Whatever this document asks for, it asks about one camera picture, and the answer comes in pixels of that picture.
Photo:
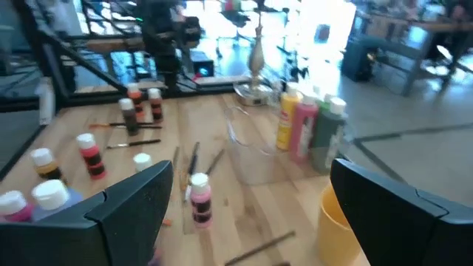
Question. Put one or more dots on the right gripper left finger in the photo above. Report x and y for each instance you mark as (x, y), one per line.
(111, 229)

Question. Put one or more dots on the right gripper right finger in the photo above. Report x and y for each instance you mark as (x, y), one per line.
(406, 229)

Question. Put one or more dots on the large blue paint bottle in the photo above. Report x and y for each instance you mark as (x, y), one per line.
(55, 197)

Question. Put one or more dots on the small grey paint bottle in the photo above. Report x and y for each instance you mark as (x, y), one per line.
(142, 162)

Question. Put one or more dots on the small pink paint bottle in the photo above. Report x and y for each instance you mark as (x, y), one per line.
(201, 203)

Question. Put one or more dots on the small magenta paint bottle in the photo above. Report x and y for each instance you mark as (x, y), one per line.
(15, 210)

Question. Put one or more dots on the large paint bottles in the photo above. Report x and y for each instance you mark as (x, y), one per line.
(329, 144)

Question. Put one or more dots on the small orange paint bottle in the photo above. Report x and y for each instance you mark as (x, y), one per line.
(135, 101)

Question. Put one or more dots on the small light brown paint bottle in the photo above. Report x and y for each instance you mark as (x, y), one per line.
(156, 107)

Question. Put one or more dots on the large pink paint bottle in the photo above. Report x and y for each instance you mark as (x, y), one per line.
(302, 133)

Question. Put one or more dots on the large light green paint bottle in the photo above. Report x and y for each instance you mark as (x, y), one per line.
(325, 105)

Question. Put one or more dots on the large yellow paint bottle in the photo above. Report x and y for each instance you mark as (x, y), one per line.
(288, 122)

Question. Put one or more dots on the large white paint bottle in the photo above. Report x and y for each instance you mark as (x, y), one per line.
(316, 92)

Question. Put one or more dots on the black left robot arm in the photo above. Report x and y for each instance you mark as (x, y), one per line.
(162, 44)

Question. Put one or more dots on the small red-orange paint bottle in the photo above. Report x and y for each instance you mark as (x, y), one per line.
(92, 159)

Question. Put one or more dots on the small yellow paint bottle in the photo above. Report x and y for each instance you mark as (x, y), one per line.
(46, 166)

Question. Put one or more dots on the small dark olive paint bottle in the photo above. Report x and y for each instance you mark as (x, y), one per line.
(129, 118)

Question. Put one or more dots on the long paintbrush orange bristles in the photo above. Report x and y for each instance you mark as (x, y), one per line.
(167, 222)

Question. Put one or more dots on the yellow plastic cup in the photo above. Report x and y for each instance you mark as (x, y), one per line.
(334, 236)

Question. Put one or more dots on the black paintbrush silver ferrule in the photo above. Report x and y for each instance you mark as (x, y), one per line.
(215, 161)
(136, 143)
(189, 177)

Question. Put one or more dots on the thin black paintbrush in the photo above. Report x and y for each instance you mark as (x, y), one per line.
(155, 127)

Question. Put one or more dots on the thin paintbrush orange tip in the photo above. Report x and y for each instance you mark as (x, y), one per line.
(258, 247)

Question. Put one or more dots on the clear plastic bin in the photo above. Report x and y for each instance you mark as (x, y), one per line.
(255, 162)

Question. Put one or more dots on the grey background table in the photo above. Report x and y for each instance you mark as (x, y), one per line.
(414, 44)

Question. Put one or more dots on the silver lamp white shade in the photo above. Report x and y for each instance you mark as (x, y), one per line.
(256, 66)

